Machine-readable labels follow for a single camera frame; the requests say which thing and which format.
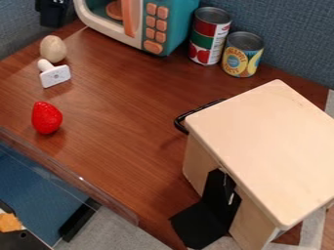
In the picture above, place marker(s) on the red green white can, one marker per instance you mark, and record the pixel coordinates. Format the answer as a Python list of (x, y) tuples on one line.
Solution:
[(209, 39)]

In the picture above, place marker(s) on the yellow can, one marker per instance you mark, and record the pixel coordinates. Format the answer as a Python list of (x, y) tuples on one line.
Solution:
[(241, 58)]

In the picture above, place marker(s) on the white toy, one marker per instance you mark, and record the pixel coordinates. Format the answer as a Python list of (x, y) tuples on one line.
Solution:
[(55, 75)]

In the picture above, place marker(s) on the beige toy egg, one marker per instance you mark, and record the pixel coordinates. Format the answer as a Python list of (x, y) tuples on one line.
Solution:
[(53, 49)]

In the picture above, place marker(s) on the red toy strawberry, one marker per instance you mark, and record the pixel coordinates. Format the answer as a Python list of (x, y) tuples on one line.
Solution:
[(46, 118)]

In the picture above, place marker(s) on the black bracket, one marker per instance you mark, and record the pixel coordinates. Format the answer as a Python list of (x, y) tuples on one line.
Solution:
[(217, 201)]

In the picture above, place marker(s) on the wooden cabinet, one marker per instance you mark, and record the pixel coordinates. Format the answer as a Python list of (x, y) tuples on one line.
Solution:
[(269, 143)]

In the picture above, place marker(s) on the teal and cream toy microwave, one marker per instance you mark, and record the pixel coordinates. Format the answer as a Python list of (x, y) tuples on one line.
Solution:
[(174, 22)]

